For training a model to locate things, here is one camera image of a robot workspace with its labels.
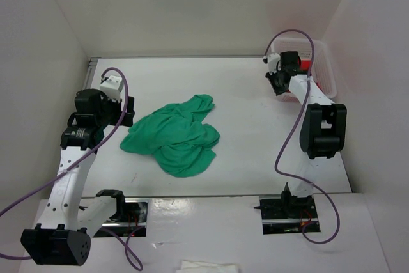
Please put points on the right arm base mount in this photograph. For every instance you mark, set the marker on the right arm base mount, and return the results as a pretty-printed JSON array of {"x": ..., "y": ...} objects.
[{"x": 285, "y": 215}]

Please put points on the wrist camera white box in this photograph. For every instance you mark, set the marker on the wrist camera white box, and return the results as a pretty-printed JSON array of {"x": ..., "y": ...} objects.
[
  {"x": 272, "y": 60},
  {"x": 112, "y": 86}
]

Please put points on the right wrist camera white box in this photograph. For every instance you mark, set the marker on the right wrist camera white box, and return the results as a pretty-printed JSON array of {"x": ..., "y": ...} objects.
[{"x": 272, "y": 60}]

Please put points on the red tank top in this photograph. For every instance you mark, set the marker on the red tank top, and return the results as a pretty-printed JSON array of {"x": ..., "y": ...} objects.
[{"x": 304, "y": 66}]

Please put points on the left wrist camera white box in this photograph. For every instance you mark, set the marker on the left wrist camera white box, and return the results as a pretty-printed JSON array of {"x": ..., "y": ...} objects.
[{"x": 112, "y": 86}]

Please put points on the white plastic basket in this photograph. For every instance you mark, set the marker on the white plastic basket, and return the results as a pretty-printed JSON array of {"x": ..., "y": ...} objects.
[{"x": 321, "y": 69}]

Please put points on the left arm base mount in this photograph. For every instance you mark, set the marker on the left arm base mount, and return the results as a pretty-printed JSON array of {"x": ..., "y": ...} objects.
[{"x": 128, "y": 215}]

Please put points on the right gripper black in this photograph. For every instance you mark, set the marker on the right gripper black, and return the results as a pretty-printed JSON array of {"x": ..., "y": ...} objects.
[{"x": 271, "y": 78}]

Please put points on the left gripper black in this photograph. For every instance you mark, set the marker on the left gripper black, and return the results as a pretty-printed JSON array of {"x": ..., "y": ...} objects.
[{"x": 126, "y": 119}]

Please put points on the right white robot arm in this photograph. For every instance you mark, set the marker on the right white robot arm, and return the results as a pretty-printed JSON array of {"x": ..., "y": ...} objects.
[{"x": 322, "y": 128}]

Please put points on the white crumpled cloth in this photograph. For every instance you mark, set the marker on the white crumpled cloth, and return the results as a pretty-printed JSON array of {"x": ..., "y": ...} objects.
[{"x": 200, "y": 266}]

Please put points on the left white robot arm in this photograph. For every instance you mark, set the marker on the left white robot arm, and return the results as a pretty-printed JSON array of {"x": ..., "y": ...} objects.
[{"x": 63, "y": 233}]

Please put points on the green tank top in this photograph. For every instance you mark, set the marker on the green tank top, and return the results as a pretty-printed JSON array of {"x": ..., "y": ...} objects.
[{"x": 176, "y": 137}]

